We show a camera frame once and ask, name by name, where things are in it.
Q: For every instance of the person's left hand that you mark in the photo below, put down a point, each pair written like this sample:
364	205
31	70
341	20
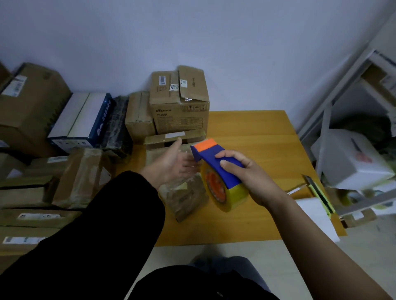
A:
165	167

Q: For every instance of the person's right hand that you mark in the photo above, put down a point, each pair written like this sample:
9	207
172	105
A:
256	182

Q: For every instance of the person's left thumb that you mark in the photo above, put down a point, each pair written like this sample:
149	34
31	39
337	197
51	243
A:
176	146

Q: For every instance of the person's right thumb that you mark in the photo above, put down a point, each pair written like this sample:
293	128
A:
232	167

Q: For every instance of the blue orange tape dispenser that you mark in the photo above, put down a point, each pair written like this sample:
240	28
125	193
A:
213	157

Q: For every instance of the person's right forearm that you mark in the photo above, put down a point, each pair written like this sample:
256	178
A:
324	250

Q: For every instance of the person's left forearm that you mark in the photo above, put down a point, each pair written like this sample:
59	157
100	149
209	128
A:
92	235

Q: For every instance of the flat cardboard box white label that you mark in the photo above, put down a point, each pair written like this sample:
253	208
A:
173	137

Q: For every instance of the yellow tape roll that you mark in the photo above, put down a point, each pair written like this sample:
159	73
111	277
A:
229	196

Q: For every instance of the large printed cardboard box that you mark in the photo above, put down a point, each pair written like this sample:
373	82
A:
181	106

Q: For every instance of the small plain cardboard box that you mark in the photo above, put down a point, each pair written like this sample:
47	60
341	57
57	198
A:
139	116

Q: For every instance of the brown taped parcel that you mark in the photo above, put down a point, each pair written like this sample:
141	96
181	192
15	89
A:
185	199

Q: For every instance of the black wrapped parcel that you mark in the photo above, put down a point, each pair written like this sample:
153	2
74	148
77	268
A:
117	126

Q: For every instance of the white pen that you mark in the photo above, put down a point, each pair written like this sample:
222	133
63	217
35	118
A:
296	189

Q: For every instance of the yellow-green utility knife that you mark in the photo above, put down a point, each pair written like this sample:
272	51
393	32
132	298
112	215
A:
321	196

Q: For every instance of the blue and white box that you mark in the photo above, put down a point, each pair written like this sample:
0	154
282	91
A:
83	120

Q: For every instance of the grey metal shelf rack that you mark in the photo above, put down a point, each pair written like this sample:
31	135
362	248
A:
324	139

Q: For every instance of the brown paper wrapped parcel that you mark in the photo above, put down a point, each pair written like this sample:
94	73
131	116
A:
80	177

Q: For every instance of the white paper sheet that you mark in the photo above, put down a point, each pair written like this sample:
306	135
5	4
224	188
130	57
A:
318	221

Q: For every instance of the person's legs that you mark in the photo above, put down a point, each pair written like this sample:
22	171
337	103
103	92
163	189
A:
204	281

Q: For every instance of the white foam box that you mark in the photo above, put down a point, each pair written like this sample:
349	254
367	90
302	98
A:
349	160

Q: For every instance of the flat cardboard parcel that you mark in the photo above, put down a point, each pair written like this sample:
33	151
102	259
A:
46	165

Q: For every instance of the small brown cardboard box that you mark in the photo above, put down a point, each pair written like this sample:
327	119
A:
359	218

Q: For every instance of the dark green bag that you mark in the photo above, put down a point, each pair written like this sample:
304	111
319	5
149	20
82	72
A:
368	129

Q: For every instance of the big cardboard box with label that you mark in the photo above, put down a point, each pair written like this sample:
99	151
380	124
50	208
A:
27	105

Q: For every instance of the long cardboard box white label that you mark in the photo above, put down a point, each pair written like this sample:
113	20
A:
37	218

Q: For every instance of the cardboard box on rack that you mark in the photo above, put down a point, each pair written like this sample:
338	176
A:
376	77

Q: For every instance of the cardboard box barcode label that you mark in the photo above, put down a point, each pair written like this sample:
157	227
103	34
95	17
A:
21	239

